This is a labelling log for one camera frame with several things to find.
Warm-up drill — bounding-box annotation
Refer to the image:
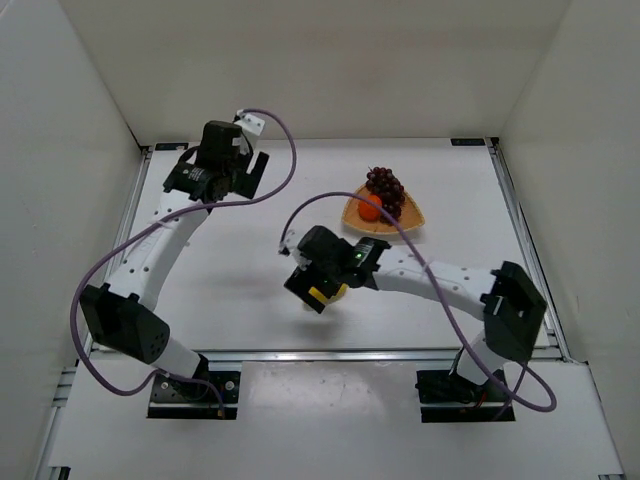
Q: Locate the yellow fake mango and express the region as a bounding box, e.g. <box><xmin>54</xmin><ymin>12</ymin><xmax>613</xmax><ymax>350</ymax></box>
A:
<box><xmin>332</xmin><ymin>284</ymin><xmax>348</xmax><ymax>303</ymax></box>

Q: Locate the dark red fake grape bunch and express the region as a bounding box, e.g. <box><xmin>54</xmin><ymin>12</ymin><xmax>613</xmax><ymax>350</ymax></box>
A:
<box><xmin>365</xmin><ymin>167</ymin><xmax>406</xmax><ymax>221</ymax></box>

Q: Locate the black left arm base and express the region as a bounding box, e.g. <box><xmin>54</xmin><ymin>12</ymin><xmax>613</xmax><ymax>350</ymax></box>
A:
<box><xmin>147</xmin><ymin>367</ymin><xmax>241</xmax><ymax>420</ymax></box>

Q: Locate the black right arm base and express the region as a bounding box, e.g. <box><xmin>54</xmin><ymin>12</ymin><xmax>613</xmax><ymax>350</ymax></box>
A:
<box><xmin>415</xmin><ymin>370</ymin><xmax>516</xmax><ymax>423</ymax></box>

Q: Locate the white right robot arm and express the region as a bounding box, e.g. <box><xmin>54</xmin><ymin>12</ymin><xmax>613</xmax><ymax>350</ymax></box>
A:
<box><xmin>279</xmin><ymin>226</ymin><xmax>547</xmax><ymax>385</ymax></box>

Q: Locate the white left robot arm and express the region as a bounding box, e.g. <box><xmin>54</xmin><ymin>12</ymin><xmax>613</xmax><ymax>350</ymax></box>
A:
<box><xmin>70</xmin><ymin>109</ymin><xmax>276</xmax><ymax>385</ymax></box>

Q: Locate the orange fake fruit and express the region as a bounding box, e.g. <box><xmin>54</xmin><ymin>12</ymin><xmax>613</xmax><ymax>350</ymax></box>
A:
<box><xmin>358</xmin><ymin>194</ymin><xmax>382</xmax><ymax>223</ymax></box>

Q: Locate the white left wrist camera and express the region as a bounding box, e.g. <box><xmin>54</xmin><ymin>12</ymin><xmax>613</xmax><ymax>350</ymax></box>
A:
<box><xmin>233</xmin><ymin>111</ymin><xmax>265</xmax><ymax>154</ymax></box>

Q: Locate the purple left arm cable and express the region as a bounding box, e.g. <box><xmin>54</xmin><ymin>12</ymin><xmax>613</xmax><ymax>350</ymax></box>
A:
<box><xmin>70</xmin><ymin>107</ymin><xmax>297</xmax><ymax>398</ymax></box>

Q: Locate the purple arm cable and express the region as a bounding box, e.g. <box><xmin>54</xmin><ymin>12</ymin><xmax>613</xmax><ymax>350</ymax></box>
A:
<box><xmin>70</xmin><ymin>107</ymin><xmax>297</xmax><ymax>398</ymax></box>
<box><xmin>279</xmin><ymin>191</ymin><xmax>558</xmax><ymax>413</ymax></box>

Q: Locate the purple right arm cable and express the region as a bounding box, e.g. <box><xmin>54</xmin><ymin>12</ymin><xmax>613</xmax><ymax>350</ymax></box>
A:
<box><xmin>279</xmin><ymin>191</ymin><xmax>558</xmax><ymax>413</ymax></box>

